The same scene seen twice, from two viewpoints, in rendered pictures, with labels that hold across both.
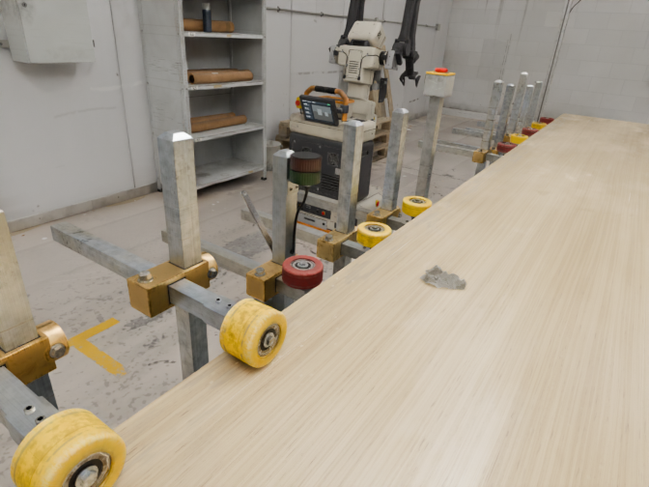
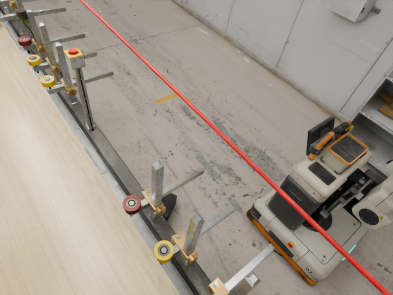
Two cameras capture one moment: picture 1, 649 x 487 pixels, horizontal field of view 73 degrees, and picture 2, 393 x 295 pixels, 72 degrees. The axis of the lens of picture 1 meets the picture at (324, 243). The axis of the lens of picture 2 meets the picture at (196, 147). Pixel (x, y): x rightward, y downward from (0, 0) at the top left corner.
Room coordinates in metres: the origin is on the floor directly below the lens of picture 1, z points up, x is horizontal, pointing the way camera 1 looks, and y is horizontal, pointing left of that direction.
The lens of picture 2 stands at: (2.32, -1.29, 1.99)
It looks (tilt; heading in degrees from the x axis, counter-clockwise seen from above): 49 degrees down; 100
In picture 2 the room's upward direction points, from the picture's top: 12 degrees clockwise
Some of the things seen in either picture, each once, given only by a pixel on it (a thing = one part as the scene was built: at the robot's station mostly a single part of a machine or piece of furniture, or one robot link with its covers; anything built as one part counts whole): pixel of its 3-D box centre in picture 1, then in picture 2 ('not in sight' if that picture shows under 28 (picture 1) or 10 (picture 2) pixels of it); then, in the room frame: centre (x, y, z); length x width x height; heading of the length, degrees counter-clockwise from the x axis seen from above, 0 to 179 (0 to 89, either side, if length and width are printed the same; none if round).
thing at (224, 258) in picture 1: (230, 261); (55, 41); (0.86, 0.21, 0.84); 0.43 x 0.03 x 0.04; 57
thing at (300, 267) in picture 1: (301, 287); (26, 45); (0.75, 0.04, 0.85); 0.08 x 0.08 x 0.11
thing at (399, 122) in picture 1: (390, 192); (67, 79); (1.25, -0.19, 0.90); 0.04 x 0.04 x 0.48; 57
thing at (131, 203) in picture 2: (504, 155); (132, 208); (2.00, -0.79, 0.85); 0.08 x 0.08 x 0.11
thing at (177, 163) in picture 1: (187, 279); (24, 19); (0.62, 0.22, 0.94); 0.04 x 0.04 x 0.48; 57
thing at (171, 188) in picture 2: (461, 152); (168, 189); (2.11, -0.62, 0.83); 0.43 x 0.03 x 0.04; 57
